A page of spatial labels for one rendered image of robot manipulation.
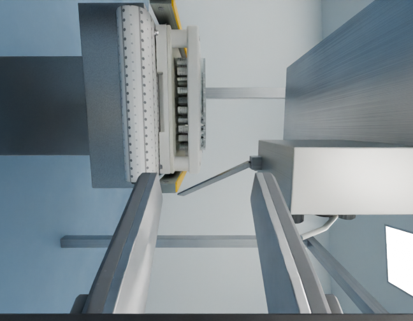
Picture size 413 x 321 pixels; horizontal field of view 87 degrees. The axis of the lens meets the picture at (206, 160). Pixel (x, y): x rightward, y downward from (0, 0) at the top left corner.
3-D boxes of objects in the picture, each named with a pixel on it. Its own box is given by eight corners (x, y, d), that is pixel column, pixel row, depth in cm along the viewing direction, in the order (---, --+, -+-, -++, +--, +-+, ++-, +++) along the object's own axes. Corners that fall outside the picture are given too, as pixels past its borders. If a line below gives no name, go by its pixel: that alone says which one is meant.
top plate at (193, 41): (194, 66, 59) (202, 66, 59) (195, 156, 63) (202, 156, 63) (186, 23, 35) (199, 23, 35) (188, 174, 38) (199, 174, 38)
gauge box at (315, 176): (289, 216, 33) (420, 216, 33) (293, 146, 32) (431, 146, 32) (256, 181, 55) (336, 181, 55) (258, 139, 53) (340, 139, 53)
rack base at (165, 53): (176, 66, 59) (185, 66, 59) (178, 156, 63) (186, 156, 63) (155, 23, 35) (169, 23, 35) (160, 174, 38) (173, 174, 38)
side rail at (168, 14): (149, 4, 31) (172, 4, 31) (148, -9, 30) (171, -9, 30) (195, 105, 162) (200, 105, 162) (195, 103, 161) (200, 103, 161)
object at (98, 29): (91, 188, 37) (151, 188, 37) (77, 2, 33) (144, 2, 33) (181, 142, 165) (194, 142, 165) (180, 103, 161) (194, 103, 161)
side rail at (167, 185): (155, 193, 35) (176, 193, 35) (155, 183, 34) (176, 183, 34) (195, 142, 165) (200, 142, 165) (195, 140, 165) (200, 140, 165)
